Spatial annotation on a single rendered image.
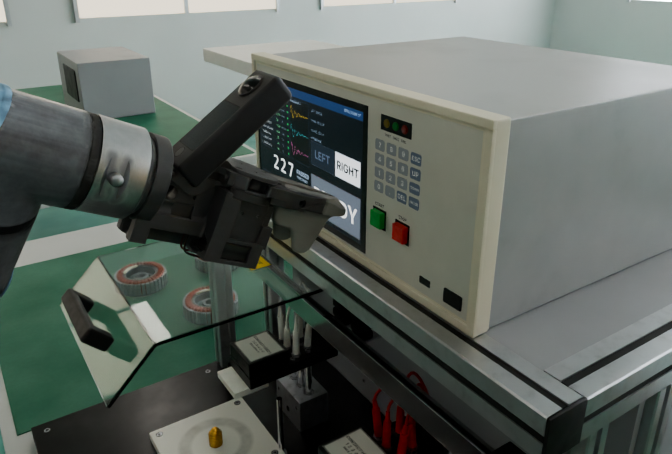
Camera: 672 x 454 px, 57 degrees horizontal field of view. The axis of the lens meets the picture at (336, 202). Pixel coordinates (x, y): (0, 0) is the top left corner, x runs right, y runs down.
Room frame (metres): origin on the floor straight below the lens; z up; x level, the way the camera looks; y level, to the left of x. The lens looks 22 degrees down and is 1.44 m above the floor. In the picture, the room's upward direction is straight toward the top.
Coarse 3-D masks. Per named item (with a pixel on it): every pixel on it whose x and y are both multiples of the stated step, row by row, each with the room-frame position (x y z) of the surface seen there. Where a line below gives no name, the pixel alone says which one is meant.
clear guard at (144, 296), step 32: (128, 256) 0.74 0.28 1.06; (160, 256) 0.74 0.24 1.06; (192, 256) 0.74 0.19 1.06; (96, 288) 0.68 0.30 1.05; (128, 288) 0.65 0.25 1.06; (160, 288) 0.65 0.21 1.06; (192, 288) 0.65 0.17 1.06; (224, 288) 0.65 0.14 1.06; (256, 288) 0.65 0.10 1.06; (288, 288) 0.65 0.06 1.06; (320, 288) 0.65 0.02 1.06; (96, 320) 0.63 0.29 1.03; (128, 320) 0.59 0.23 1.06; (160, 320) 0.58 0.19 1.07; (192, 320) 0.58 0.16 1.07; (224, 320) 0.58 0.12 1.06; (96, 352) 0.59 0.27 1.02; (128, 352) 0.55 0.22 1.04; (96, 384) 0.54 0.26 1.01
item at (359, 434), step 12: (348, 432) 0.57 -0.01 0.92; (360, 432) 0.57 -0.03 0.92; (372, 432) 0.59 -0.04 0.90; (420, 432) 0.59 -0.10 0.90; (324, 444) 0.55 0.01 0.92; (336, 444) 0.55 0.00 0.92; (348, 444) 0.55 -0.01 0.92; (360, 444) 0.55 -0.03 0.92; (372, 444) 0.55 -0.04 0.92; (396, 444) 0.57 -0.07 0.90; (420, 444) 0.57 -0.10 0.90
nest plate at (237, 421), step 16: (240, 400) 0.79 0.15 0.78; (192, 416) 0.75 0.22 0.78; (208, 416) 0.75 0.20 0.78; (224, 416) 0.75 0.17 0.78; (240, 416) 0.75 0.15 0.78; (256, 416) 0.75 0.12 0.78; (160, 432) 0.72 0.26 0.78; (176, 432) 0.72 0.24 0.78; (192, 432) 0.72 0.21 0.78; (208, 432) 0.72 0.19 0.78; (224, 432) 0.72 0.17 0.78; (240, 432) 0.72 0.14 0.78; (256, 432) 0.72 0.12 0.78; (160, 448) 0.69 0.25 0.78; (176, 448) 0.69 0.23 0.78; (192, 448) 0.69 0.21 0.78; (208, 448) 0.69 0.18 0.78; (224, 448) 0.69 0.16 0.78; (240, 448) 0.69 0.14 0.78; (256, 448) 0.69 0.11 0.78; (272, 448) 0.69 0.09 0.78
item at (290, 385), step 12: (288, 384) 0.78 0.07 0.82; (312, 384) 0.78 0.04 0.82; (288, 396) 0.76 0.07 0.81; (300, 396) 0.75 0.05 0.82; (312, 396) 0.75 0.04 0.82; (324, 396) 0.76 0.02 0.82; (288, 408) 0.76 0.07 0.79; (300, 408) 0.73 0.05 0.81; (312, 408) 0.74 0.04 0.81; (324, 408) 0.76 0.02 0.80; (300, 420) 0.73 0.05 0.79; (312, 420) 0.74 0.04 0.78; (324, 420) 0.76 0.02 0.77
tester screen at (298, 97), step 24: (312, 96) 0.71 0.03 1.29; (288, 120) 0.76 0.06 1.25; (312, 120) 0.71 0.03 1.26; (336, 120) 0.67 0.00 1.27; (360, 120) 0.63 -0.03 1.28; (264, 144) 0.82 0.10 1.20; (288, 144) 0.76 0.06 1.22; (336, 144) 0.67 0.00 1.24; (360, 144) 0.63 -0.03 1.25; (312, 168) 0.71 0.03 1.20; (360, 192) 0.63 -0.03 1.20; (360, 216) 0.63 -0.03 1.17; (360, 240) 0.63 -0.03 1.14
